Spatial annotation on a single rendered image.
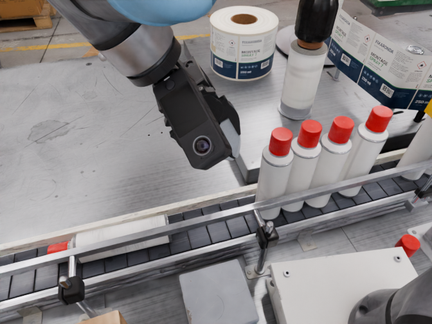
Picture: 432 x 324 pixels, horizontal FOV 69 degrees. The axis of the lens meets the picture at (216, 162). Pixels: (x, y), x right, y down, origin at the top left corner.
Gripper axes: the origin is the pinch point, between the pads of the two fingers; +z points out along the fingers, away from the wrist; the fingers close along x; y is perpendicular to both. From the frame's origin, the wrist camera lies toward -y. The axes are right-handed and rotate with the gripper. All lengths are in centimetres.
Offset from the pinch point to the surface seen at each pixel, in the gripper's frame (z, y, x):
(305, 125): 3.7, 0.7, -11.9
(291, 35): 37, 67, -32
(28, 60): 43, 262, 138
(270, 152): 3.8, -0.2, -5.2
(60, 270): -0.3, -1.4, 36.0
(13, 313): -1.9, -5.2, 44.6
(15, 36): 34, 315, 153
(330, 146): 9.5, -1.2, -13.8
